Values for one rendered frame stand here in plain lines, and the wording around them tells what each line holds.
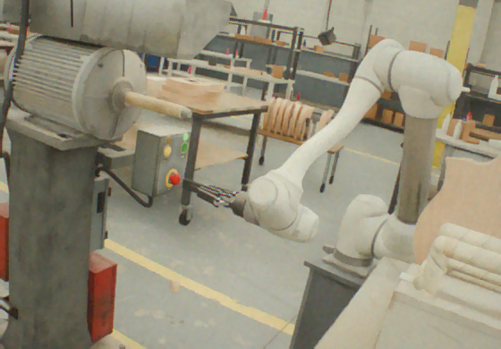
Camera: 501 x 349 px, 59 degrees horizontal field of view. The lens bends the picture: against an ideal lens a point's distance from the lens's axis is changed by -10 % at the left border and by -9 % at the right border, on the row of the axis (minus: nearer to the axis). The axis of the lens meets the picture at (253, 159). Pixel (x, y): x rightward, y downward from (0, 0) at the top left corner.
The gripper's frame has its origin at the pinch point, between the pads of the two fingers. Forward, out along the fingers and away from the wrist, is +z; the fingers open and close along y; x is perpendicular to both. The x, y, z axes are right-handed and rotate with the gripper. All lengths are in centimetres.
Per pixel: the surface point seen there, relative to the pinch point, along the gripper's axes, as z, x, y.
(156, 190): 8.7, -2.7, -7.1
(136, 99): 2.7, 28.0, -28.5
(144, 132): 15.4, 14.0, -7.9
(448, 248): -78, 23, -45
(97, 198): 28.6, -11.0, -12.4
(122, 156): 18.8, 6.4, -13.3
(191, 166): 106, -51, 161
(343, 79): 200, -4, 782
